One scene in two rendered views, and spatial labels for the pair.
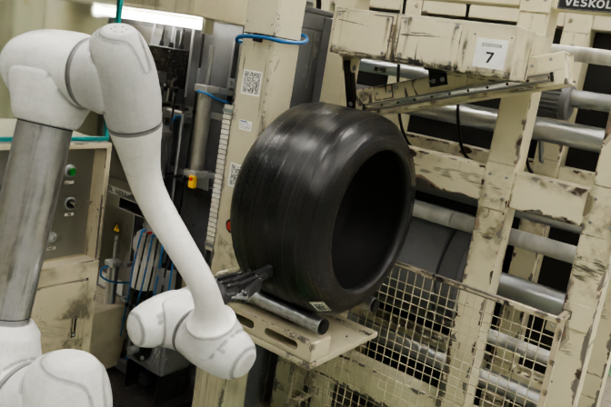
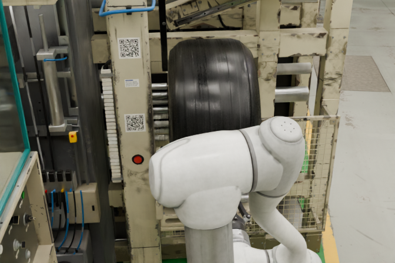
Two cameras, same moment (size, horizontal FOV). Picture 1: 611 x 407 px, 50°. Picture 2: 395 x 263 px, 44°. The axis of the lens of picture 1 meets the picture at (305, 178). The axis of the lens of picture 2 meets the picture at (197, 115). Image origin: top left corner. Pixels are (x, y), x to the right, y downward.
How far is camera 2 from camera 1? 1.27 m
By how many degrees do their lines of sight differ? 40
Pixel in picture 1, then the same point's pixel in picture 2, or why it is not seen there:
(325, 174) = (255, 110)
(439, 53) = not seen: outside the picture
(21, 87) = (211, 208)
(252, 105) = (135, 66)
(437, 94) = (236, 1)
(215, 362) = not seen: outside the picture
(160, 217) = (280, 223)
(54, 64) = (241, 177)
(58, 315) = not seen: outside the picture
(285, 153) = (217, 104)
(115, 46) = (300, 144)
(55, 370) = not seen: outside the picture
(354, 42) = not seen: outside the picture
